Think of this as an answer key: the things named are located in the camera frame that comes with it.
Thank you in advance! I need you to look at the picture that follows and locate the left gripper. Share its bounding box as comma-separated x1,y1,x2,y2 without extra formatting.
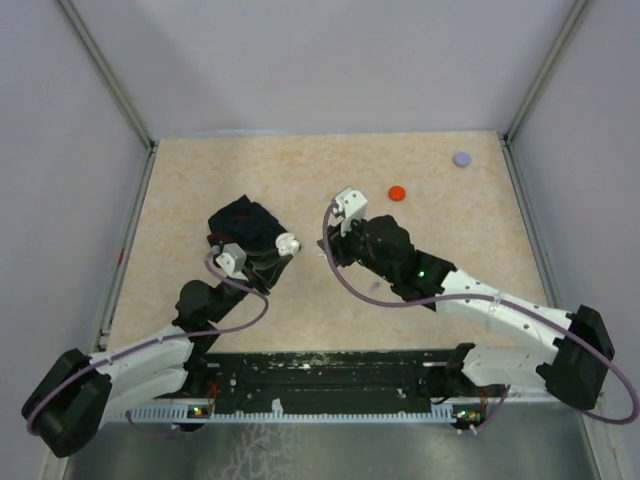
209,247,293,323

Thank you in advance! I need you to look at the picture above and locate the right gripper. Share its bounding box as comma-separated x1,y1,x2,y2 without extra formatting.
318,211,397,283

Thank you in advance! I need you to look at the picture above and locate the orange charging case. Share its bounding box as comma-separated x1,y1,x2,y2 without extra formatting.
388,185,406,202

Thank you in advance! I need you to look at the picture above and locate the white charging case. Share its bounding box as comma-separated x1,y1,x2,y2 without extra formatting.
275,232,300,257

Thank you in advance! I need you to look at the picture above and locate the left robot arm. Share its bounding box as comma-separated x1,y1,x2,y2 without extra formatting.
21,251,293,458

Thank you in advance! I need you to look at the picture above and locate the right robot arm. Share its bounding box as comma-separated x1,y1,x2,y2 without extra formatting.
319,215,615,411

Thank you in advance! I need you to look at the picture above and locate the purple charging case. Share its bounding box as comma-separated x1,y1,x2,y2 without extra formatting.
452,152,472,168

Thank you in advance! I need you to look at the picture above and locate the dark navy cloth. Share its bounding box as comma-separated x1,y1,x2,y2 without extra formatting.
207,195,288,254

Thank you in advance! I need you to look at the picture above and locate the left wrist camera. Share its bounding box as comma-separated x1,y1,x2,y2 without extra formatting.
214,243,248,281

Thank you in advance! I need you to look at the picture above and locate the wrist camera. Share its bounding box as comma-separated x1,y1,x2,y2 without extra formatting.
331,186,368,237
214,243,248,281

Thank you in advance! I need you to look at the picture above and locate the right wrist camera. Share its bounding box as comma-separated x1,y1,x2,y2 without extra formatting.
331,186,368,237

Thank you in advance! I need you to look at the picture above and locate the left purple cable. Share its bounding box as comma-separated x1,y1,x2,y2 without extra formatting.
25,249,270,441

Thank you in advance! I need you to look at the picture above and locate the purple cable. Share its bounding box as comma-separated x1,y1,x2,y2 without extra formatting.
321,202,640,436
25,249,270,441

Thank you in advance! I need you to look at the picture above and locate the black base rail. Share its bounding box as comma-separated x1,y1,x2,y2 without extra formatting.
94,344,571,416

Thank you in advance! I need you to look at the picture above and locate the white cable duct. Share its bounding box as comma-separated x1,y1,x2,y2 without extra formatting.
129,399,457,425

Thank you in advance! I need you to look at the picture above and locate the right aluminium frame post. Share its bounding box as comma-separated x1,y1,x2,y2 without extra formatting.
499,0,594,146

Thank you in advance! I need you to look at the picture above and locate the aluminium frame post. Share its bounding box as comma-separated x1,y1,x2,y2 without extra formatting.
53,0,160,151
499,0,594,146

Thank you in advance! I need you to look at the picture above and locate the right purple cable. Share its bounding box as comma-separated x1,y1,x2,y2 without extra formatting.
321,202,640,436

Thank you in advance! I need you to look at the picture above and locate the left aluminium frame post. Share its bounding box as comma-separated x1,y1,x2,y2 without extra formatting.
53,0,160,151

